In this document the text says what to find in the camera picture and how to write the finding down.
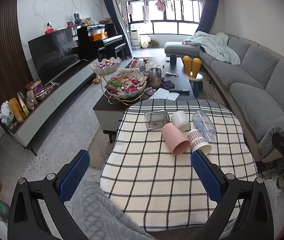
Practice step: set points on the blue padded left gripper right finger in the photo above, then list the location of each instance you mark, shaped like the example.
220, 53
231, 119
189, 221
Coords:
243, 208

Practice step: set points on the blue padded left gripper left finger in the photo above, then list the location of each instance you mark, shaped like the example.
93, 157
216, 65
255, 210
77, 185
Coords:
26, 220

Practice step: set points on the pink plastic cup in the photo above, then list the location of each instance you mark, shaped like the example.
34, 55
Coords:
175, 139

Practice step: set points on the brown patterned paper cup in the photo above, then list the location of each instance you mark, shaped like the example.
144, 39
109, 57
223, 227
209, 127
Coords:
198, 142

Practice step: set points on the white ceramic cup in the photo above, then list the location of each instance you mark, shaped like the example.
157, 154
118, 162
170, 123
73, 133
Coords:
180, 120

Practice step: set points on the black cup on table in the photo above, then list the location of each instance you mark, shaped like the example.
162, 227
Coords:
173, 60

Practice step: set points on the grey knitted blanket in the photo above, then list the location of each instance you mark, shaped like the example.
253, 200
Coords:
99, 218

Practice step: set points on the white low tv cabinet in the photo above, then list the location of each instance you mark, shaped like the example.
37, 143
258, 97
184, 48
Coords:
65, 85

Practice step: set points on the grey sectional sofa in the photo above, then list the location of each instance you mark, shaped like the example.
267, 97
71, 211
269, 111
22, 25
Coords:
254, 90

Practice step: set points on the checkered cream table cloth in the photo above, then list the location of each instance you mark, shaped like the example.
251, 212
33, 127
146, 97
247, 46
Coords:
161, 191

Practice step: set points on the beige floor rug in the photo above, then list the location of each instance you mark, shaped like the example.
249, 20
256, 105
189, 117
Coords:
99, 149

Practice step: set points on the clear plastic tumbler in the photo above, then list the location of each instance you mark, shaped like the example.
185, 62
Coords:
204, 125

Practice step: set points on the snack bags on cabinet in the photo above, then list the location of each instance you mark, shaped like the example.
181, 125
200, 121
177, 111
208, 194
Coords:
17, 110

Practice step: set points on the clear grey square glass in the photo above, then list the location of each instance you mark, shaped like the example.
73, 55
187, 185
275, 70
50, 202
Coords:
156, 119

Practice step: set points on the black remote control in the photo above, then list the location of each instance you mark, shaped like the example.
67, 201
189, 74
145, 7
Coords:
179, 90

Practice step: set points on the light green blanket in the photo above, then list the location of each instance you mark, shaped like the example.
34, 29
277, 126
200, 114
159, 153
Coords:
215, 46

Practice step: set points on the white paper sheets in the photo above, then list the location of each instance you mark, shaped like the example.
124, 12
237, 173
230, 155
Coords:
164, 94

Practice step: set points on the black coffee table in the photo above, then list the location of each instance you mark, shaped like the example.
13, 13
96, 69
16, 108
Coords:
109, 110

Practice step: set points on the two-tier candy bowl stand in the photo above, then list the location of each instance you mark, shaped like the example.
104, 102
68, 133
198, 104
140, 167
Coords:
122, 85

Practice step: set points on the black flat screen television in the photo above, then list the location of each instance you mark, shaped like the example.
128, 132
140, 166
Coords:
53, 53

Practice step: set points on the glass jar of nuts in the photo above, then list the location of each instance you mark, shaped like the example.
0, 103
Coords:
155, 77

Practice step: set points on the black upright piano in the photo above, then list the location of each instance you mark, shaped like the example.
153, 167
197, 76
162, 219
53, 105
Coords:
100, 42

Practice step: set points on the navy blue right curtain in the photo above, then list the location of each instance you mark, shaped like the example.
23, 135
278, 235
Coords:
209, 10

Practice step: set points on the navy blue curtain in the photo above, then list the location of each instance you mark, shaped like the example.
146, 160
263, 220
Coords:
114, 11
209, 10

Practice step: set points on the white air purifier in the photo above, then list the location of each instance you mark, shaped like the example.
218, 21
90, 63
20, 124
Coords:
135, 41

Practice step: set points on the navy blue left curtain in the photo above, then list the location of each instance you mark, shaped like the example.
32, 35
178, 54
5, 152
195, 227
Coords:
114, 11

